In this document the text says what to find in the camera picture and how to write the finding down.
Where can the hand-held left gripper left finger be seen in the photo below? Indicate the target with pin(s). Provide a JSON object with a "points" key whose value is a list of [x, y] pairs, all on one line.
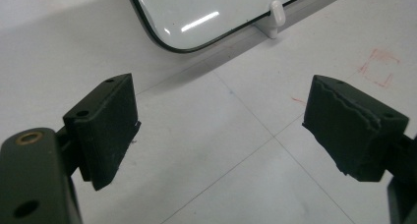
{"points": [[105, 132]]}

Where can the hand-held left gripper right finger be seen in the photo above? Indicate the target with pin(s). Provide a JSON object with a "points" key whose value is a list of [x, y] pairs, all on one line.
{"points": [[347, 135]]}

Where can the white whiteboard with black rim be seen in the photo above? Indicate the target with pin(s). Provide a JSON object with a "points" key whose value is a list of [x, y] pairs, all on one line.
{"points": [[196, 8]]}

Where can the white whiteboard holder foot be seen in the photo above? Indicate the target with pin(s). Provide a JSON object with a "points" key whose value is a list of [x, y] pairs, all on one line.
{"points": [[277, 16]]}

